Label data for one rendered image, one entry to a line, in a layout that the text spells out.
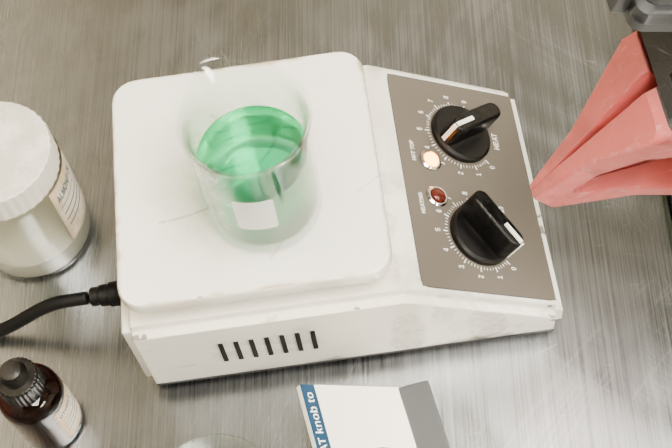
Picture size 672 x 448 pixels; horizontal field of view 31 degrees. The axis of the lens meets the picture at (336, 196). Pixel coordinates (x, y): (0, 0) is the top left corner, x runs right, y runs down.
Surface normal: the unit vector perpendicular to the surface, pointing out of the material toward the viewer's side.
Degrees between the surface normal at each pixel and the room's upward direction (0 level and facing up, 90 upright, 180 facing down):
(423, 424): 0
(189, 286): 0
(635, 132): 62
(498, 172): 30
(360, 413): 40
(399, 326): 90
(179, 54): 0
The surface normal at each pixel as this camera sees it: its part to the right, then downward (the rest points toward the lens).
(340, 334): 0.11, 0.86
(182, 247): -0.07, -0.50
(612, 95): -0.91, -0.10
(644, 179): -0.40, -0.41
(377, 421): 0.56, -0.54
